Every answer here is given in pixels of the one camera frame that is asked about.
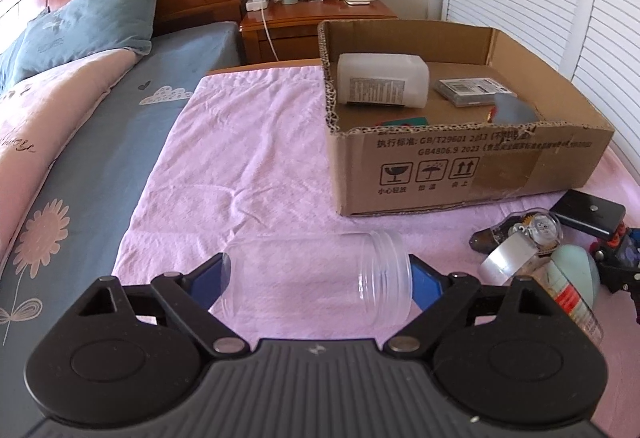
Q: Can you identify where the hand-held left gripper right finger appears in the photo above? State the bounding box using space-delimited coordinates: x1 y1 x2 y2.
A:
384 254 566 359

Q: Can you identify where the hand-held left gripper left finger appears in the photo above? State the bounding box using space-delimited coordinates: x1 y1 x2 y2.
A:
75 253 249 359

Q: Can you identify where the capsule bottle with silver cap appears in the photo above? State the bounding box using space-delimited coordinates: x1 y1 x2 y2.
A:
480 233 604 347

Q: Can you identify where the clear plastic jar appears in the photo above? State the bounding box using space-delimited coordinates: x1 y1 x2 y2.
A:
212 231 414 320

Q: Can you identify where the brown cardboard box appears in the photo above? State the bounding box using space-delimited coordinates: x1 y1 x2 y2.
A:
317 20 616 218

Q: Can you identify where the clear correction tape dispenser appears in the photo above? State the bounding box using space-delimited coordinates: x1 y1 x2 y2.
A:
470 211 564 254

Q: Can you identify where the black rectangular bar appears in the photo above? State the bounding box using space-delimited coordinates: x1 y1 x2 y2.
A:
550 189 626 239

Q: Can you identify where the grey elephant toy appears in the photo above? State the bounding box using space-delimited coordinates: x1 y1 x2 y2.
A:
487 94 541 124

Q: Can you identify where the clear labelled plastic case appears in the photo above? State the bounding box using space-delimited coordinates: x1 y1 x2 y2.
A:
432 77 519 108

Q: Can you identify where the black cube toy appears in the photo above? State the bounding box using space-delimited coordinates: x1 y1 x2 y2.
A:
590 218 640 315

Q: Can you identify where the white plastic container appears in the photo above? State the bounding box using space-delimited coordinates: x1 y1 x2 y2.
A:
336 52 431 110

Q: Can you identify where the pink cloth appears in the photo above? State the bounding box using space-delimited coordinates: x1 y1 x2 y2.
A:
115 63 640 438

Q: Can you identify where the blue floral bed sheet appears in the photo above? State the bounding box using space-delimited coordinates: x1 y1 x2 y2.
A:
0 21 241 370

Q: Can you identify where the pink quilt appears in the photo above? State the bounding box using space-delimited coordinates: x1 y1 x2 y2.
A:
0 47 141 240

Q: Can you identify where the wooden nightstand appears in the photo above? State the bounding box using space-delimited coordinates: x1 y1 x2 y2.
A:
239 0 400 67

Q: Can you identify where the blue pillow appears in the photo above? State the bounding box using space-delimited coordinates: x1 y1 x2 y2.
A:
22 0 166 64
0 6 51 90

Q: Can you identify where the white power cable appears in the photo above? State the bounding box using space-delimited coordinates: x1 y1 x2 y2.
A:
261 10 281 64

